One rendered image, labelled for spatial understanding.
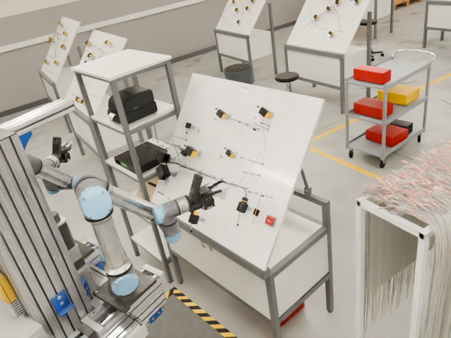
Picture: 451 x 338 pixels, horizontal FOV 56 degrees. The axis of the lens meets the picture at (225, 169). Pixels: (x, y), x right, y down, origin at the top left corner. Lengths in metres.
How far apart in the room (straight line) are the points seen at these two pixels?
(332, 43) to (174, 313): 4.30
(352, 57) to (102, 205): 5.12
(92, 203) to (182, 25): 8.97
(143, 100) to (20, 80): 6.46
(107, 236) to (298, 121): 1.27
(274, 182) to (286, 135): 0.28
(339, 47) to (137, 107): 3.73
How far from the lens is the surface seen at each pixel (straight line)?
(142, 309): 2.25
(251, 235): 2.56
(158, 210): 1.84
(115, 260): 1.87
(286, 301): 2.83
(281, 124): 2.54
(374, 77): 4.72
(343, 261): 3.82
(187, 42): 10.55
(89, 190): 1.69
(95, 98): 5.38
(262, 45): 8.16
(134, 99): 3.14
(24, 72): 9.48
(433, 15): 9.12
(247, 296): 2.91
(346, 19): 6.43
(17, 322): 2.18
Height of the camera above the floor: 2.59
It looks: 29 degrees down
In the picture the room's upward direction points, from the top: 10 degrees counter-clockwise
